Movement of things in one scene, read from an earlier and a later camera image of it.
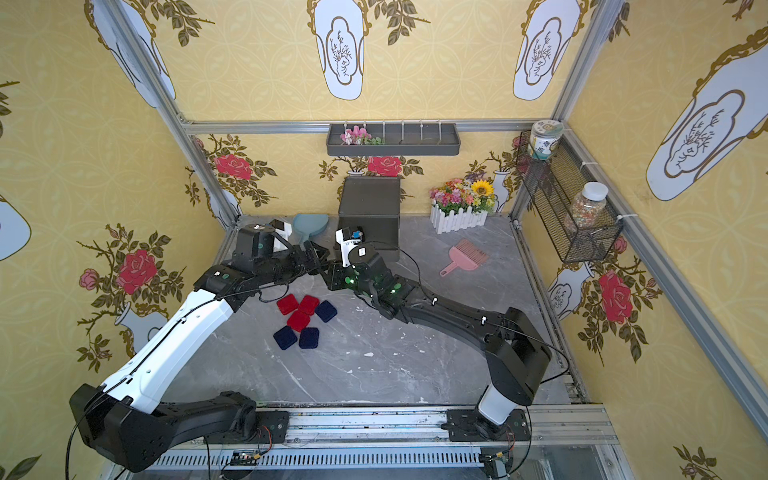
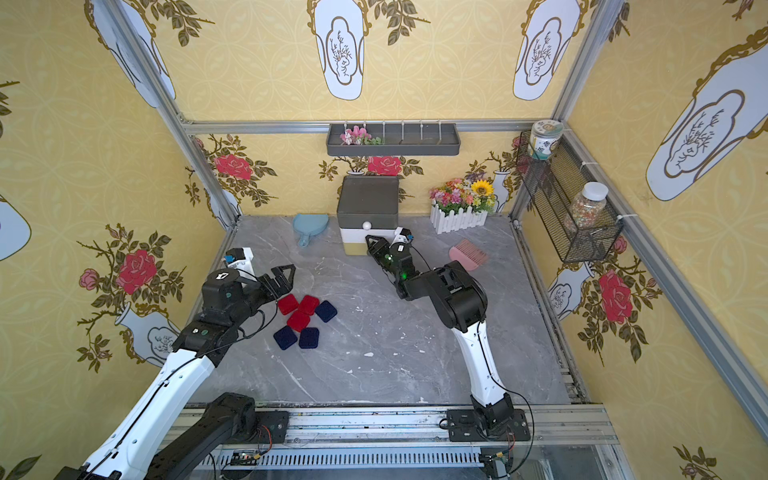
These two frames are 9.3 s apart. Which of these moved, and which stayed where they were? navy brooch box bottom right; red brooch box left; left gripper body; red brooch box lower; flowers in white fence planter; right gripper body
Moved: left gripper body; right gripper body
Stayed: flowers in white fence planter; red brooch box left; red brooch box lower; navy brooch box bottom right
